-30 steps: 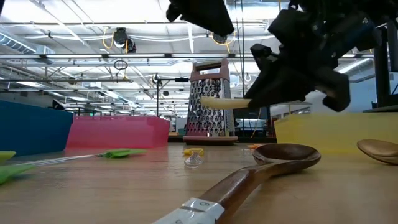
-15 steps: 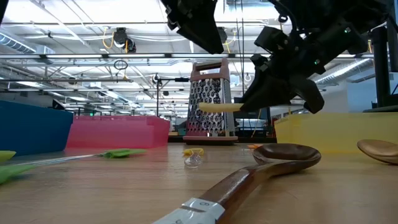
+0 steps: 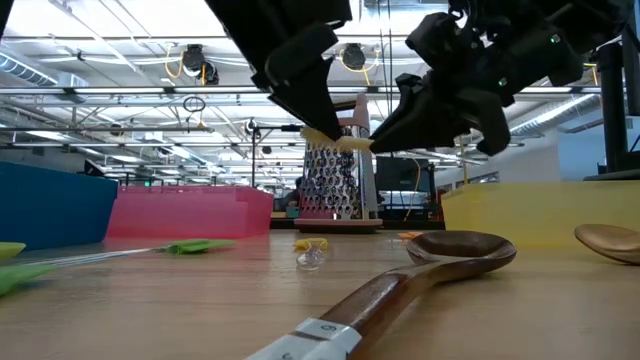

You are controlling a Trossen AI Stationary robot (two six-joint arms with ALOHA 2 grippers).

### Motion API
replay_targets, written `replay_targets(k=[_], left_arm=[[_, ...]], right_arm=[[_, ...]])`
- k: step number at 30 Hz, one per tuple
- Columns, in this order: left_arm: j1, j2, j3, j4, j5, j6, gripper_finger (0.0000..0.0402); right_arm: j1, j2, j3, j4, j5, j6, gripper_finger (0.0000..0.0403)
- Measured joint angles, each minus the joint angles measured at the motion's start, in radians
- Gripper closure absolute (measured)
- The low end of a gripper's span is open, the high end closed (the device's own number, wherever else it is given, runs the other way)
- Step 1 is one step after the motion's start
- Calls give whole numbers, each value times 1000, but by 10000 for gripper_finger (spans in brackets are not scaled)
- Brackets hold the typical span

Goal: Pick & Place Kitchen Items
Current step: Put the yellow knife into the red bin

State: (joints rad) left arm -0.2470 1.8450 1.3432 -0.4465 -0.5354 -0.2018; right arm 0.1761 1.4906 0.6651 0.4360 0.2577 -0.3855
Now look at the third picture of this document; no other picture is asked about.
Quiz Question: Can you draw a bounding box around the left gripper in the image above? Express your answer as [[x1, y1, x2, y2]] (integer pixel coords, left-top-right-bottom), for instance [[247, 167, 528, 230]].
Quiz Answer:
[[205, 0, 354, 143]]

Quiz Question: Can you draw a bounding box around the black background monitor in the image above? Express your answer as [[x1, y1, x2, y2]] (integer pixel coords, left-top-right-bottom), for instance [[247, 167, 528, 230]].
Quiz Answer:
[[375, 157, 437, 221]]

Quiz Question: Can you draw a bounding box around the pink metal box grater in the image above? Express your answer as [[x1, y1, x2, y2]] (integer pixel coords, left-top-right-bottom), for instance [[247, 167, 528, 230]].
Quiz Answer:
[[294, 92, 384, 234]]

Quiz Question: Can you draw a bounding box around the black hanging cable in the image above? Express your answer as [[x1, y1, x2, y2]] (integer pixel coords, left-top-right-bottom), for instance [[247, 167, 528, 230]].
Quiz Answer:
[[377, 0, 395, 159]]

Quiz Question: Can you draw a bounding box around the yellow translucent plastic bin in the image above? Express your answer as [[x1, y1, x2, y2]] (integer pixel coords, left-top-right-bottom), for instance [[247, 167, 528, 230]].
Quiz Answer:
[[440, 180, 640, 250]]

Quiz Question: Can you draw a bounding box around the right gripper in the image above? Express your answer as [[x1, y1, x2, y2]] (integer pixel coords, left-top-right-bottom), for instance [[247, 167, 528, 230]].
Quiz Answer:
[[369, 13, 586, 157]]

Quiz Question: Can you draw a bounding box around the pink plastic bin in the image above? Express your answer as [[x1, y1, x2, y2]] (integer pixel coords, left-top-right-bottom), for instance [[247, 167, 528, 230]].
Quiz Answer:
[[105, 185, 275, 240]]

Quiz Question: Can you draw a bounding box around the yellow spatula clear handle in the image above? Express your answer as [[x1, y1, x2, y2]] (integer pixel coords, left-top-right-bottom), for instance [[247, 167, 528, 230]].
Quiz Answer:
[[293, 237, 330, 272]]

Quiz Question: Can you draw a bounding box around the cream handled knife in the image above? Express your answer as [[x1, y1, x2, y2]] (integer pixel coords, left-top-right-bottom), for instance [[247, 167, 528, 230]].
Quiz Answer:
[[298, 126, 375, 154]]

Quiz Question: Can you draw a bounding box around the dark wooden spoon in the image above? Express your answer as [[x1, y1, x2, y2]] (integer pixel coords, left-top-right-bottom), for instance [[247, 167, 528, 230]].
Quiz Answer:
[[244, 229, 518, 360]]

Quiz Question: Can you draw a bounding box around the light wooden spoon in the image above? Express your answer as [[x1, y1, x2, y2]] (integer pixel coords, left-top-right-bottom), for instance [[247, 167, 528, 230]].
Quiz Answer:
[[573, 223, 640, 266]]

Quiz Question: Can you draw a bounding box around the yellow hanging cable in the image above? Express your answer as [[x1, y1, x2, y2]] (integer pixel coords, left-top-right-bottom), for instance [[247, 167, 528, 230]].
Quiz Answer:
[[457, 137, 469, 186]]

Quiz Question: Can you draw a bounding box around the green-handled utensil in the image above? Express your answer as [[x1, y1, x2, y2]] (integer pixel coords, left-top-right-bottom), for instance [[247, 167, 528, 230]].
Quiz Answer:
[[22, 238, 236, 269]]

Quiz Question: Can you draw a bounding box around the person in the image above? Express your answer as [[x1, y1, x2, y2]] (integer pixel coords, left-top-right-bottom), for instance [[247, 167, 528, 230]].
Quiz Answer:
[[285, 175, 304, 219]]

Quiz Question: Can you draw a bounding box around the black camera stand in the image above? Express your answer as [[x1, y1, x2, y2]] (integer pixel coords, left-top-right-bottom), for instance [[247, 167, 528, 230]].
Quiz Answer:
[[243, 118, 302, 189]]

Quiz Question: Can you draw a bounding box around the ceiling cable reel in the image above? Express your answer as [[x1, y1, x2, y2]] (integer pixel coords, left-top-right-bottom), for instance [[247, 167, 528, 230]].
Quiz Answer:
[[339, 43, 369, 72], [181, 43, 220, 87]]

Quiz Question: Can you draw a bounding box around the teal plastic bin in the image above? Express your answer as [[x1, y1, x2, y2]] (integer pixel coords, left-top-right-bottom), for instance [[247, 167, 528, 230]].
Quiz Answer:
[[0, 160, 120, 251]]

